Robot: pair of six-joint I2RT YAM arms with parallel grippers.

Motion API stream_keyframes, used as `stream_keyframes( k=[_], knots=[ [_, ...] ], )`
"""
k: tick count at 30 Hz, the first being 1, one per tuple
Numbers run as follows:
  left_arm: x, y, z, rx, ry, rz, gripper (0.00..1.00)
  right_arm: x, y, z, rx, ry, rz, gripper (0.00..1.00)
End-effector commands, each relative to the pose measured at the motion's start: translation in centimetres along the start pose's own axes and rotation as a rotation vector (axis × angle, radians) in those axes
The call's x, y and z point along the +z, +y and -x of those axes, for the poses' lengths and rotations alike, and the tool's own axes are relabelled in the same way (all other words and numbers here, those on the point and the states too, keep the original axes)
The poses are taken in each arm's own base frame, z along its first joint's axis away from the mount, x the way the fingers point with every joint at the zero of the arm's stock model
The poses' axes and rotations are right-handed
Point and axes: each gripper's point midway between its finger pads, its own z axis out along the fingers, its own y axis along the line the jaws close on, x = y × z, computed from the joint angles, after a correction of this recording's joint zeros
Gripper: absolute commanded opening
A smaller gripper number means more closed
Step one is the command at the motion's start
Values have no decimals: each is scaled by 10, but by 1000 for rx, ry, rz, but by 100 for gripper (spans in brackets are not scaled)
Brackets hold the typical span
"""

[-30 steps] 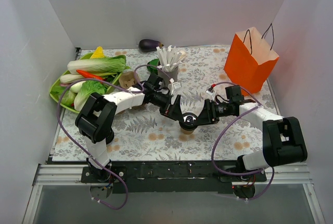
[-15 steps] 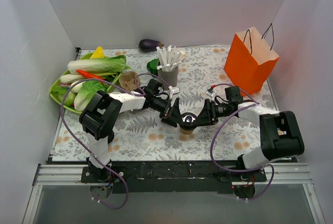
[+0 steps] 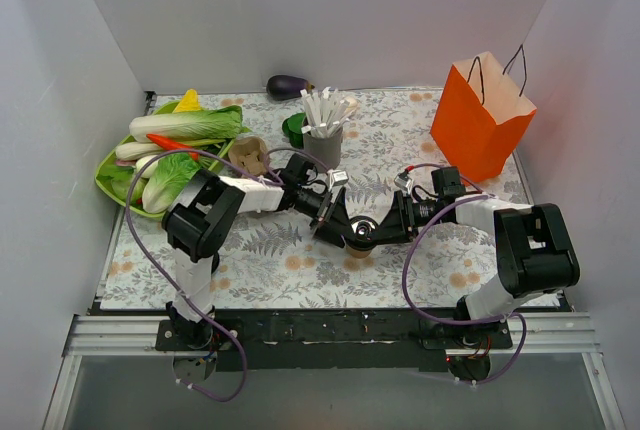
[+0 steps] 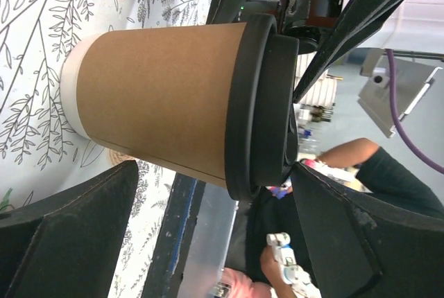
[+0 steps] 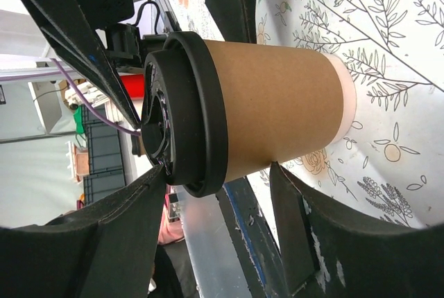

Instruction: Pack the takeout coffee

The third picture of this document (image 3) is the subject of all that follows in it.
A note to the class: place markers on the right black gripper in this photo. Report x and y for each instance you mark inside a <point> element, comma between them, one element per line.
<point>400,215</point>

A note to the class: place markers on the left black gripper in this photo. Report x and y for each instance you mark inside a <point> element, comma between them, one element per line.
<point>326,206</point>

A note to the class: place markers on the brown paper coffee cup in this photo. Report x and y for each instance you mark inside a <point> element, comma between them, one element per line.
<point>358,253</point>

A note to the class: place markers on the cardboard cup carrier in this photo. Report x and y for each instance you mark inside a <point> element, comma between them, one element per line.
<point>248,154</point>

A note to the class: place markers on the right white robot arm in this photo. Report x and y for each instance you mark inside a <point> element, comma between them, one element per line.
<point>534,252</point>

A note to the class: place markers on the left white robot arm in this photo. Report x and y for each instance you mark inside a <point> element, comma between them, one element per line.
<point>199,220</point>

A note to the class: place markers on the floral table mat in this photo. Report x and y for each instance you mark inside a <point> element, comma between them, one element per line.
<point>273,261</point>

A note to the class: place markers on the grey straw holder cup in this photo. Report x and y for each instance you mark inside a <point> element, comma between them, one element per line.
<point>326,149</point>

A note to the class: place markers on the green pepper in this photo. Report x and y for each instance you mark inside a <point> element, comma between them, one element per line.
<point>292,129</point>

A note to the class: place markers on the orange paper bag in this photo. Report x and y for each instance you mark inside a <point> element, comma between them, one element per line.
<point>483,113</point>

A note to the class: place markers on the purple eggplant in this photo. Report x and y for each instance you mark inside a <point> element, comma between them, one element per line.
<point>284,87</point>

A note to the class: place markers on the napa cabbage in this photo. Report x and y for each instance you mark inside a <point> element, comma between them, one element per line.
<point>225,123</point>

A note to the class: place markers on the green lettuce leaf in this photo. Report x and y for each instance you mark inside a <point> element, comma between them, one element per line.
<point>170,177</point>

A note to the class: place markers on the red chili pepper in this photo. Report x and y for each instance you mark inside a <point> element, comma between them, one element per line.
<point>168,144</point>

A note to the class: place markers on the yellow corn cob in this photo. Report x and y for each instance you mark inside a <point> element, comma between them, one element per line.
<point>188,103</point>

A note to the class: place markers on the white radish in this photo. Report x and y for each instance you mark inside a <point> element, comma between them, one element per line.
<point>132,151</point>

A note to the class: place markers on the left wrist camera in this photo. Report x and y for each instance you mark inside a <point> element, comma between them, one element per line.
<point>336,178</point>

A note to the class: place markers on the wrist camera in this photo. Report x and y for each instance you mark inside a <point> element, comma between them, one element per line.
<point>336,178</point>
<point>404,182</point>

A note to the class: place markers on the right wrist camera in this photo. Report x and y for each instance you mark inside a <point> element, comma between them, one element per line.
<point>404,182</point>

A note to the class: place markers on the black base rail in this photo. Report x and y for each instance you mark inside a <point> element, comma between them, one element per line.
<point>327,339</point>

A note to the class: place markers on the aluminium frame rail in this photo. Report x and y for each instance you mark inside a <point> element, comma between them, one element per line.
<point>547,333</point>

